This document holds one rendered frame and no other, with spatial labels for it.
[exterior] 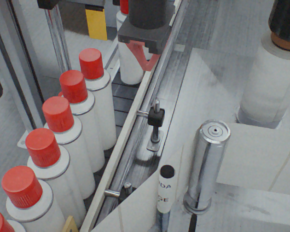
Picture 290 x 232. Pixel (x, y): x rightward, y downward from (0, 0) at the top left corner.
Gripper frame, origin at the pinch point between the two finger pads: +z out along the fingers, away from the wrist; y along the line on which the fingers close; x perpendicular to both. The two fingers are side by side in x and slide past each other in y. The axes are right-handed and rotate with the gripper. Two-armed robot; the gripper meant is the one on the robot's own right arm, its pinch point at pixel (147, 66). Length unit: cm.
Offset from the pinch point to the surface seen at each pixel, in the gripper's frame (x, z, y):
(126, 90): 6.4, 13.6, 6.7
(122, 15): 7.3, -3.1, 9.0
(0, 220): 4.9, -6.7, -32.9
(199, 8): -3, 18, 54
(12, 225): 5.6, -2.9, -31.9
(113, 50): 9.6, 5.5, 9.3
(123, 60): 7.4, 7.0, 8.4
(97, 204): 1.6, 10.2, -21.6
